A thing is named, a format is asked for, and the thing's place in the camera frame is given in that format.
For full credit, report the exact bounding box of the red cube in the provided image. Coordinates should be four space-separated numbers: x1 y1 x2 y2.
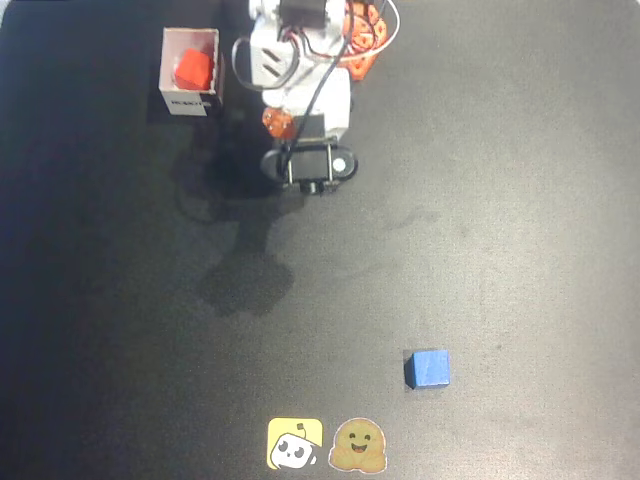
173 47 215 92

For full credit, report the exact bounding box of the yellow robot sticker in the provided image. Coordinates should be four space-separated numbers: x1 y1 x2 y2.
266 417 324 471

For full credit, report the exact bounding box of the black table mat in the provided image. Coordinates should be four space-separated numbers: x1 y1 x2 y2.
0 0 640 480

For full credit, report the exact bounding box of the blue cube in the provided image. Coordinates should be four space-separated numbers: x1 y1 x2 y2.
403 349 452 391

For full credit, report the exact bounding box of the hugging face emoji sticker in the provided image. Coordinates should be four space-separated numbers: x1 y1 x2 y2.
327 417 389 474

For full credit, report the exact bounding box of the white cardboard box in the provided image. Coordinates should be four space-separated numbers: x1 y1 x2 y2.
158 27 227 118

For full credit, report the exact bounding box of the white cable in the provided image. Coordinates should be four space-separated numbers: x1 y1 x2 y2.
344 0 401 61

